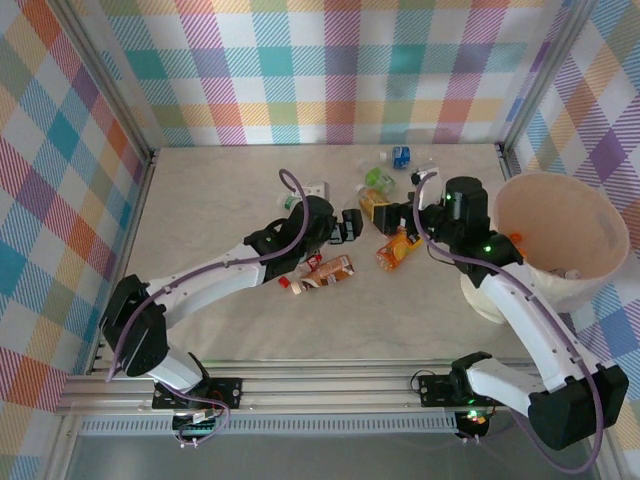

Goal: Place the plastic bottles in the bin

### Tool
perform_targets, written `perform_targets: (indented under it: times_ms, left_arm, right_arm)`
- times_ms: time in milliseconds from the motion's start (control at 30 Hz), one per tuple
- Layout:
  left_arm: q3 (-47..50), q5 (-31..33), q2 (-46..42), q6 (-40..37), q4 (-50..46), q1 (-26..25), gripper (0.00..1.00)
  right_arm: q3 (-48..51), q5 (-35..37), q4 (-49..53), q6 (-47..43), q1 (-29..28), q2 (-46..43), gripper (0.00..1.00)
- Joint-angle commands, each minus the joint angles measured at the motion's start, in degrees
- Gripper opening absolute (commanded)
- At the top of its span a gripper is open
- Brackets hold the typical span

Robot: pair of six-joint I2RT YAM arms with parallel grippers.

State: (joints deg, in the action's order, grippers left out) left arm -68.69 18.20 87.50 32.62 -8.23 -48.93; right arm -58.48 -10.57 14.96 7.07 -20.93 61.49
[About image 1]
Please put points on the yellow tea bottle white cap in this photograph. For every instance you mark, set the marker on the yellow tea bottle white cap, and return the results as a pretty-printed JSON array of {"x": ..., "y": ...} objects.
[{"x": 372, "y": 199}]

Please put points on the clear bottle dark green label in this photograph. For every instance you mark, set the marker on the clear bottle dark green label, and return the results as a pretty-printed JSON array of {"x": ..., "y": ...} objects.
[{"x": 288, "y": 201}]

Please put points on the brown coffee drink bottle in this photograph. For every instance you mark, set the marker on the brown coffee drink bottle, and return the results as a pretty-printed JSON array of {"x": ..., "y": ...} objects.
[{"x": 327, "y": 272}]

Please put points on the lime green label bottle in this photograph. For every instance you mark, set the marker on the lime green label bottle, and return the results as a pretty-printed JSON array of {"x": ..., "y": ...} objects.
[{"x": 380, "y": 178}]

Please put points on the red bottle cap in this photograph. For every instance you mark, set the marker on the red bottle cap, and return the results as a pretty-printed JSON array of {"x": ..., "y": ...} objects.
[{"x": 284, "y": 282}]

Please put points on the clear water bottle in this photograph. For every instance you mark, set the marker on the clear water bottle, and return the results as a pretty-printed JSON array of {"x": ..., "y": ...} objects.
[{"x": 570, "y": 274}]

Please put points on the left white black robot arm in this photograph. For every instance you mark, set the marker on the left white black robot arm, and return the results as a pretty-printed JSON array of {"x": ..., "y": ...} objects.
[{"x": 210, "y": 272}]

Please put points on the cream white waste bin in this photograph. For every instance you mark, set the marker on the cream white waste bin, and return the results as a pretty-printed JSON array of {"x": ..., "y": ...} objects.
[{"x": 555, "y": 220}]

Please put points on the orange juice bottle black label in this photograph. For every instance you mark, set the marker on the orange juice bottle black label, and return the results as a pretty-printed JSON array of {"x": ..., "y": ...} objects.
[{"x": 395, "y": 252}]

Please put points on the blue label plastic bottle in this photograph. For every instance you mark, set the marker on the blue label plastic bottle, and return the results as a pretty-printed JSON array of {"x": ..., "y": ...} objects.
[{"x": 400, "y": 156}]

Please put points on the clear crumpled plastic piece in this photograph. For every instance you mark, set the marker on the clear crumpled plastic piece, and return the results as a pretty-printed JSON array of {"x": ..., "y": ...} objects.
[{"x": 429, "y": 160}]

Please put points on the grey metal lower shelf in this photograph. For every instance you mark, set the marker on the grey metal lower shelf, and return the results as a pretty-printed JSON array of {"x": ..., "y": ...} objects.
[{"x": 325, "y": 457}]

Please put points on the aluminium front frame rail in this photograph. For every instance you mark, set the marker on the aluminium front frame rail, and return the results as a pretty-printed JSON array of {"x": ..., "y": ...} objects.
[{"x": 325, "y": 387}]

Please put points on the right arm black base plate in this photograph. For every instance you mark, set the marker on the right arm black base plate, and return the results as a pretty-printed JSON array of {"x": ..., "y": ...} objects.
[{"x": 432, "y": 390}]

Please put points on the right aluminium frame post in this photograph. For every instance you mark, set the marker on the right aluminium frame post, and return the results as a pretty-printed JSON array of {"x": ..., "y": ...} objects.
[{"x": 545, "y": 75}]

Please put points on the aluminium frame post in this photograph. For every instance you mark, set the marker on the aluminium frame post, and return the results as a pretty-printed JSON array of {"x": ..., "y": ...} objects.
[
  {"x": 545, "y": 75},
  {"x": 107, "y": 80}
]

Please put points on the left aluminium side rail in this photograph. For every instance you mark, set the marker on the left aluminium side rail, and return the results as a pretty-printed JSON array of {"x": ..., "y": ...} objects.
[{"x": 134, "y": 220}]

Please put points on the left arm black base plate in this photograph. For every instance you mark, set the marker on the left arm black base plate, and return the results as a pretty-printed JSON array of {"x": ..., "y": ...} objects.
[{"x": 226, "y": 392}]

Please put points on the left aluminium frame post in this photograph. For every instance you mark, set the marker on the left aluminium frame post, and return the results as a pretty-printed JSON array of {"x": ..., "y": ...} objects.
[{"x": 107, "y": 80}]

